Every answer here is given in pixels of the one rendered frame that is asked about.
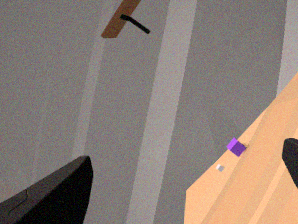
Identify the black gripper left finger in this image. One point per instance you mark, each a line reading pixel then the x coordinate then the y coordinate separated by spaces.
pixel 60 198

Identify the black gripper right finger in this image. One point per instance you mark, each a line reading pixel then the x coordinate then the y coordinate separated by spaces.
pixel 290 157

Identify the purple cube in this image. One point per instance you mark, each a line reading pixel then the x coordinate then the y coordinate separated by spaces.
pixel 236 147

